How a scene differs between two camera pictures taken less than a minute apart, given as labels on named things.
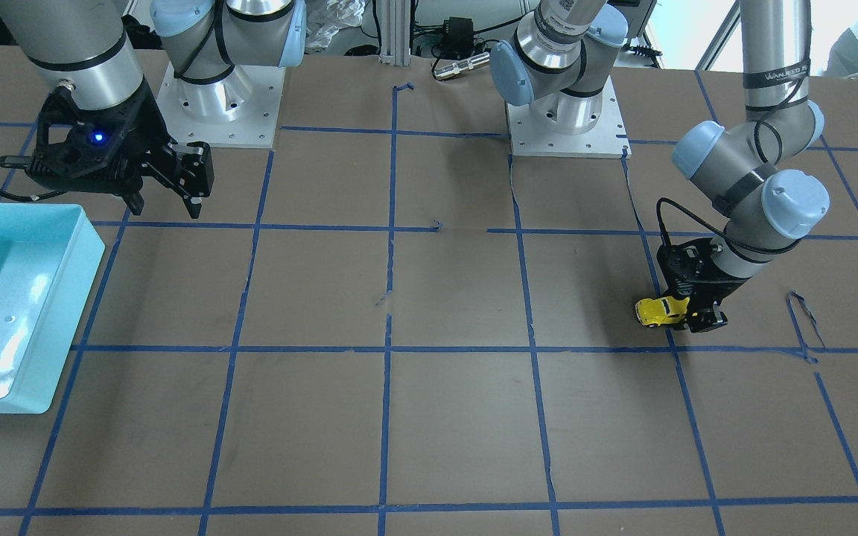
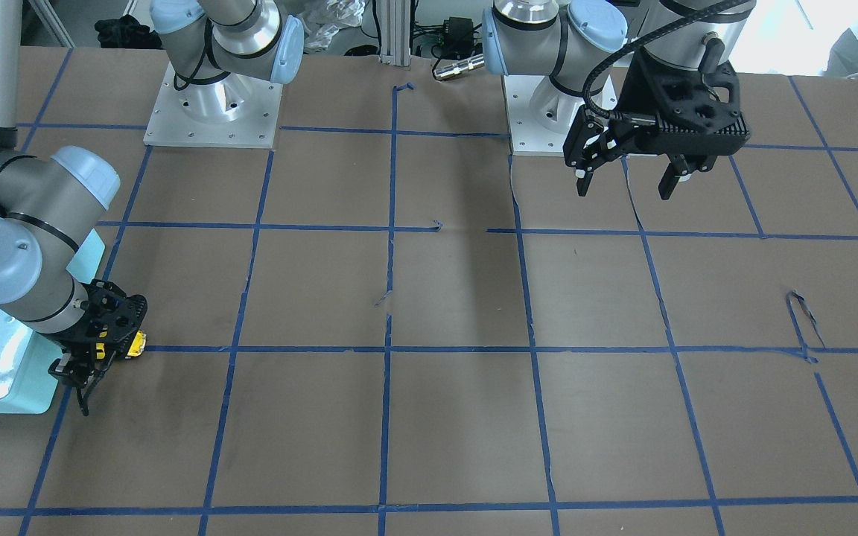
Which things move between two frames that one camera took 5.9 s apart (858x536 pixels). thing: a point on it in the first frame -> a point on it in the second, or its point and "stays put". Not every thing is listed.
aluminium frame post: x=395 y=33 stays put
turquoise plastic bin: x=22 y=275 stays put
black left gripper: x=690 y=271 -> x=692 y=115
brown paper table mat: x=386 y=325 stays put
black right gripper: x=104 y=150 -> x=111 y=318
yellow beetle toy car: x=654 y=312 -> x=136 y=349
